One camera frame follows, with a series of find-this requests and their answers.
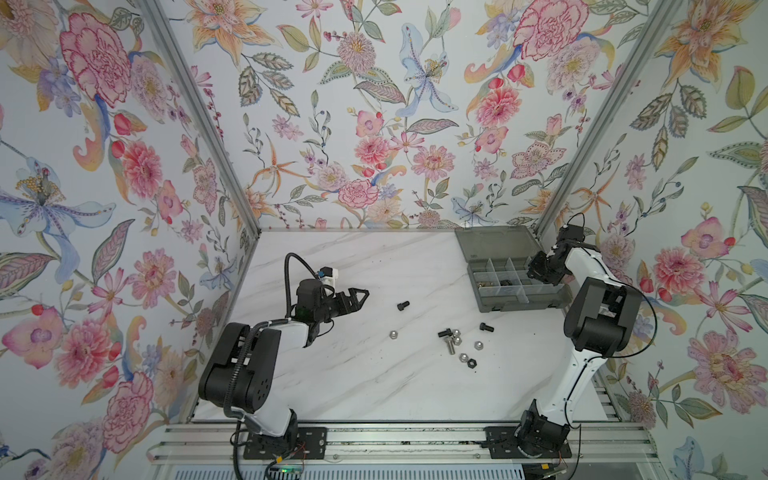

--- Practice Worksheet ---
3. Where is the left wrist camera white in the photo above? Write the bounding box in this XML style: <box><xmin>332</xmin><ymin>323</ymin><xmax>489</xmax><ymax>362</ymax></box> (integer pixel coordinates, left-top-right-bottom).
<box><xmin>317</xmin><ymin>266</ymin><xmax>339</xmax><ymax>288</ymax></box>

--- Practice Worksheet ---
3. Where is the silver bolt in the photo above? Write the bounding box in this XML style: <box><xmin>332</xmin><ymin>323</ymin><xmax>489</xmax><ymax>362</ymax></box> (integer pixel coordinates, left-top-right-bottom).
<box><xmin>444</xmin><ymin>337</ymin><xmax>456</xmax><ymax>356</ymax></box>

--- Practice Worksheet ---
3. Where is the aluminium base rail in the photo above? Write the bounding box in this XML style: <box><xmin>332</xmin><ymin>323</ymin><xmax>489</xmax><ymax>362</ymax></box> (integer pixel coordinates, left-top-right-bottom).
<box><xmin>147</xmin><ymin>422</ymin><xmax>659</xmax><ymax>466</ymax></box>

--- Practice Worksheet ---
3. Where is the aluminium corner post left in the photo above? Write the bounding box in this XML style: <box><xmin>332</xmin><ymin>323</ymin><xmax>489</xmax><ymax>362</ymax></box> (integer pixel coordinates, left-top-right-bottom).
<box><xmin>138</xmin><ymin>0</ymin><xmax>261</xmax><ymax>240</ymax></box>

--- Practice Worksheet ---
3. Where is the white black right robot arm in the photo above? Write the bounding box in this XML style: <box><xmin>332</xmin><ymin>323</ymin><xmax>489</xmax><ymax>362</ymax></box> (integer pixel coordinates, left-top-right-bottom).
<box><xmin>514</xmin><ymin>224</ymin><xmax>644</xmax><ymax>458</ymax></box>

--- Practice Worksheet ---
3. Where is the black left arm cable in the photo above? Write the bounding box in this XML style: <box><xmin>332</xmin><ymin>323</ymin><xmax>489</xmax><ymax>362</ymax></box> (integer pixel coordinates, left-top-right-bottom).
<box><xmin>283</xmin><ymin>252</ymin><xmax>322</xmax><ymax>319</ymax></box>

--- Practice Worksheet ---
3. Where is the aluminium corner post right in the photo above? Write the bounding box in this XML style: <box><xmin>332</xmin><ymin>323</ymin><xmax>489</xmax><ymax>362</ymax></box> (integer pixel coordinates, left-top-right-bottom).
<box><xmin>533</xmin><ymin>0</ymin><xmax>680</xmax><ymax>240</ymax></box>

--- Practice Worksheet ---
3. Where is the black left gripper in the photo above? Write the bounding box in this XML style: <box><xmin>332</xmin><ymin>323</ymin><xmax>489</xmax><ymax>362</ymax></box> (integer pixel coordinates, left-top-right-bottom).
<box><xmin>312</xmin><ymin>287</ymin><xmax>368</xmax><ymax>325</ymax></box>

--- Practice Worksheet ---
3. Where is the grey plastic organizer box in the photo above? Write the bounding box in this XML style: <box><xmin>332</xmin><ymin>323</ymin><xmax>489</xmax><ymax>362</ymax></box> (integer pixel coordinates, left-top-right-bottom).
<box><xmin>454</xmin><ymin>226</ymin><xmax>572</xmax><ymax>313</ymax></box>

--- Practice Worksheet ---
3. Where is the aluminium corner post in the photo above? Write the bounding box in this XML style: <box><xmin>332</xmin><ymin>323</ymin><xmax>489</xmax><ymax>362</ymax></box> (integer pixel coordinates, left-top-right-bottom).
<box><xmin>138</xmin><ymin>0</ymin><xmax>261</xmax><ymax>240</ymax></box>
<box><xmin>533</xmin><ymin>0</ymin><xmax>680</xmax><ymax>240</ymax></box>

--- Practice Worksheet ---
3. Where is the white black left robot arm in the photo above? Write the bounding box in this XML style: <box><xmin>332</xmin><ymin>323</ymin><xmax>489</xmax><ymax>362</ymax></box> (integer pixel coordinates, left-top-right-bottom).
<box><xmin>198</xmin><ymin>279</ymin><xmax>370</xmax><ymax>438</ymax></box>

